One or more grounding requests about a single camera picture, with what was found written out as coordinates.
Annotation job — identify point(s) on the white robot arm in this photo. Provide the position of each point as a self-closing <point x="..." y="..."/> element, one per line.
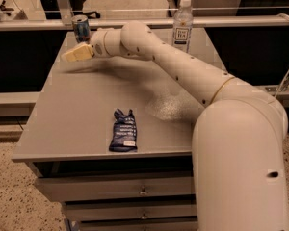
<point x="237" y="153"/>

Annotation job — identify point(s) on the redbull can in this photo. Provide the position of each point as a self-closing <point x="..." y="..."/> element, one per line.
<point x="81" y="28"/>

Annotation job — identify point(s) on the middle grey drawer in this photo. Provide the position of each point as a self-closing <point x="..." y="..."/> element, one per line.
<point x="143" y="209"/>

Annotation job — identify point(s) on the clear plastic water bottle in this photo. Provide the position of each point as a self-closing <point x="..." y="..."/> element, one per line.
<point x="182" y="26"/>

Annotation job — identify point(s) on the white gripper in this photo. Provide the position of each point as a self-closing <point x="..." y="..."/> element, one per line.
<point x="97" y="44"/>

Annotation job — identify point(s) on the top grey drawer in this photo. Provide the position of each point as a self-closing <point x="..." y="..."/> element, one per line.
<point x="104" y="187"/>

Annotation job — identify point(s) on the grey drawer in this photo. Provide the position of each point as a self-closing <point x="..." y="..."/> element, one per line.
<point x="143" y="209"/>
<point x="166" y="225"/>
<point x="104" y="187"/>

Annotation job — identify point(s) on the bottom grey drawer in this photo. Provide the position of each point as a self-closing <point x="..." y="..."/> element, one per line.
<point x="166" y="225"/>

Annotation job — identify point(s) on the grey drawer cabinet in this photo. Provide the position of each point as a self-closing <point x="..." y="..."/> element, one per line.
<point x="71" y="127"/>

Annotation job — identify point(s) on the dark blue snack bag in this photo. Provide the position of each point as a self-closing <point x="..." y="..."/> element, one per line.
<point x="124" y="132"/>

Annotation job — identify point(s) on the grey metal railing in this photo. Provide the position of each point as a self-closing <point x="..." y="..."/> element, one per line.
<point x="154" y="23"/>

